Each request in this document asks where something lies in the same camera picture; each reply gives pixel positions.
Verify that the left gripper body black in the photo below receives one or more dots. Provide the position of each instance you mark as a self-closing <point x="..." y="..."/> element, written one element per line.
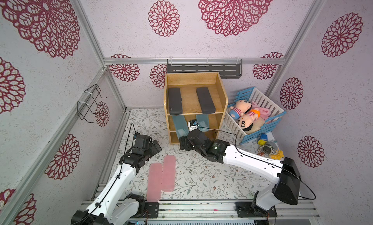
<point x="146" y="153"/>

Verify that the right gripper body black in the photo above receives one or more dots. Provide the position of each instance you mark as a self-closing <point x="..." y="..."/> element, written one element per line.
<point x="186" y="142"/>

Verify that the teal pencil case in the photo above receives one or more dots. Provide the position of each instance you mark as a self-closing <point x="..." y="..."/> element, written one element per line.
<point x="203" y="122"/>
<point x="180" y="125"/>

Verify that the pink pencil case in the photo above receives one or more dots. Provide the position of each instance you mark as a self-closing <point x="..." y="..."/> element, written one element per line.
<point x="168" y="174"/>
<point x="154" y="182"/>

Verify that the black pencil case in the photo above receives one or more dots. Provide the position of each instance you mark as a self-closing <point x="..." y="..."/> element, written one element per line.
<point x="205" y="100"/>
<point x="175" y="101"/>

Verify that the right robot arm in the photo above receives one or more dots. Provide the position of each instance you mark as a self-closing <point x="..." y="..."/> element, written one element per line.
<point x="283" y="174"/>

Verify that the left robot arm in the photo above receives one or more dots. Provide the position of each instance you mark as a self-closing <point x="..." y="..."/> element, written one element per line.
<point x="104" y="210"/>

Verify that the wooden three-tier shelf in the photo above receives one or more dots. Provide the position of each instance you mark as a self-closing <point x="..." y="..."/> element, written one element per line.
<point x="188" y="84"/>

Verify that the plush doll orange black hair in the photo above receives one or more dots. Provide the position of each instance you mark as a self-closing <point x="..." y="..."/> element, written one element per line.
<point x="247" y="120"/>

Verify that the plush doll blue striped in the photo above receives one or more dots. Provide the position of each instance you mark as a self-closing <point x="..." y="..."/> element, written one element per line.
<point x="240" y="108"/>

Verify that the pile of small toys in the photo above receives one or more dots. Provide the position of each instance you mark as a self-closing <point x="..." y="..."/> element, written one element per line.
<point x="268" y="149"/>

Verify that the pink plush rabbit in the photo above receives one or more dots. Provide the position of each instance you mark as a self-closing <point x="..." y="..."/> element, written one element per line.
<point x="264" y="112"/>

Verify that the blue white toy crib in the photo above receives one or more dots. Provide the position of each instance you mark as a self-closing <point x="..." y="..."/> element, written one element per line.
<point x="260" y="126"/>

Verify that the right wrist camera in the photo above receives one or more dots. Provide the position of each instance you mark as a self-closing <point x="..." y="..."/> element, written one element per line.
<point x="193" y="124"/>

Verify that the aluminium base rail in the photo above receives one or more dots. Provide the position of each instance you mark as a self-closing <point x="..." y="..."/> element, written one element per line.
<point x="208" y="212"/>

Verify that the black wire wall rack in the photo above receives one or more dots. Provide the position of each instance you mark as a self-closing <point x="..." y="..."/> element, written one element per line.
<point x="85" y="106"/>

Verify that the grey metal wall shelf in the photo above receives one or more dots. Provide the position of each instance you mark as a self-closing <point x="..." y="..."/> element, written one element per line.
<point x="226" y="71"/>

